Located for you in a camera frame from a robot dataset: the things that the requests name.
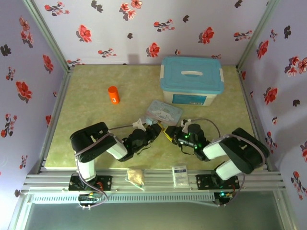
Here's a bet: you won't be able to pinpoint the blue cartoon tin case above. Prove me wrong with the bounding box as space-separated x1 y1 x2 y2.
144 100 183 126

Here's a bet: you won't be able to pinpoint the clear bag beige contents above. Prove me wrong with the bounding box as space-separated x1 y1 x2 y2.
125 168 146 191

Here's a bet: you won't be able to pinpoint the white packet blue label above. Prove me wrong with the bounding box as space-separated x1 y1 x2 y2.
172 164 189 188

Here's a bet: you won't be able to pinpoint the orange cylinder container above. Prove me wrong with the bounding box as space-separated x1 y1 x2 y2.
107 86 121 105

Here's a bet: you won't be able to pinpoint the blue lidded storage box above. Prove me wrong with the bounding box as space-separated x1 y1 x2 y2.
159 56 225 107

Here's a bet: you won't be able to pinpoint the right green circuit board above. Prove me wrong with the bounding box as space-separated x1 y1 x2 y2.
214 190 235 207

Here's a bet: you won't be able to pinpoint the green circuit board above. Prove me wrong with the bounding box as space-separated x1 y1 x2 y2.
78 194 102 209
214 190 235 207

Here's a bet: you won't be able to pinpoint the left green circuit board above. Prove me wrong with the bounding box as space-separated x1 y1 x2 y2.
78 194 102 209

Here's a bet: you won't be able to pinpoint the left gripper thin black wire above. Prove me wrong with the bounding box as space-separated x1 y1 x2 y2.
135 143 152 154

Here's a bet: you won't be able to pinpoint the gripper thin black wire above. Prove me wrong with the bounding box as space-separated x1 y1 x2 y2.
135 143 152 154
180 145 197 155

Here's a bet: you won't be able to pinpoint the right gripper thin black wire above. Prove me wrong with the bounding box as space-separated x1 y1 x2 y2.
180 145 197 155

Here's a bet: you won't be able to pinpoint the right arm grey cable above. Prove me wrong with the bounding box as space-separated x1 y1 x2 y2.
189 118 268 207

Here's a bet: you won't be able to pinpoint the aluminium mounting rail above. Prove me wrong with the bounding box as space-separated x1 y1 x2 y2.
23 169 287 192

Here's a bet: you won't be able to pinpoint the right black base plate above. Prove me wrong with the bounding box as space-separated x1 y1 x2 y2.
196 173 240 192

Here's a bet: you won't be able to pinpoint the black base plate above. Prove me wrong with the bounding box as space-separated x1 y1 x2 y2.
196 173 240 192
69 174 113 192

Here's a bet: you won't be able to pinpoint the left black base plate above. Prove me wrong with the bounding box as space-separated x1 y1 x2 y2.
69 174 113 192

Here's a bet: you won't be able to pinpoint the white slotted cable duct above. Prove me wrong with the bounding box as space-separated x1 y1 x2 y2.
32 193 215 205

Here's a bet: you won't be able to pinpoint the aluminium side frame bar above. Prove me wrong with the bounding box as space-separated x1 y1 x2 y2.
39 69 72 168
236 67 274 171

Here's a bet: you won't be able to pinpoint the aluminium frame post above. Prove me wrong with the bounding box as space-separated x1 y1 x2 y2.
23 0 75 72
236 0 283 70

